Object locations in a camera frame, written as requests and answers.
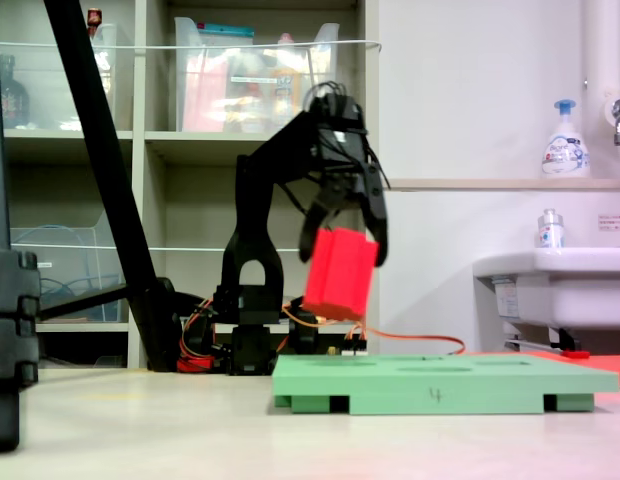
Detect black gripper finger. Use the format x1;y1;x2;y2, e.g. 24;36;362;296
298;187;351;264
357;149;390;268

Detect red cross columnar block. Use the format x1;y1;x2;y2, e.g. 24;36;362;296
302;227;380;322

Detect large clear plastic bin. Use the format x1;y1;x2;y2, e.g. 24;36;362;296
173;17;341;134

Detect beige shelf unit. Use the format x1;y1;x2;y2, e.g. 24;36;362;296
0;0;382;370

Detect small clear sanitizer bottle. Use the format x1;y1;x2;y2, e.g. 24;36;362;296
536;208;566;250

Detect red base clamp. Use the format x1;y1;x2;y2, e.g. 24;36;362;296
177;353;215;374

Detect green shape sorter board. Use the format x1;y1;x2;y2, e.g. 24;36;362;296
271;353;620;416

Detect white foam soap bottle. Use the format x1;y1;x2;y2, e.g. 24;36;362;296
541;98;591;179

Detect white sink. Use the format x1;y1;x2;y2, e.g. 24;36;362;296
472;247;620;352

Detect black tripod leg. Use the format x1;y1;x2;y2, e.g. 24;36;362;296
37;0;186;374

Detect clear plastic storage box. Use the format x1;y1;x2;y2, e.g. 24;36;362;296
0;23;120;132

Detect notched black stack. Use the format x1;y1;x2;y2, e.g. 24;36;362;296
0;248;42;454

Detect dark glass bottle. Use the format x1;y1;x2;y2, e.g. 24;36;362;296
0;54;31;130

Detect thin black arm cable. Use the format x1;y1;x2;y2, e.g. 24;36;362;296
282;182;311;220

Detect black gripper wire loops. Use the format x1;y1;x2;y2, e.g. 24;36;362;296
304;79;352;104

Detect white shelf guard wire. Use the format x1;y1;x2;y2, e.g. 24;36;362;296
0;39;385;54
9;239;387;254

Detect thin orange wire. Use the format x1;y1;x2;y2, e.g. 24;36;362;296
282;302;467;357

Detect clear box with blue cables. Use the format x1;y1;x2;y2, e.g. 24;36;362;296
9;209;130;324

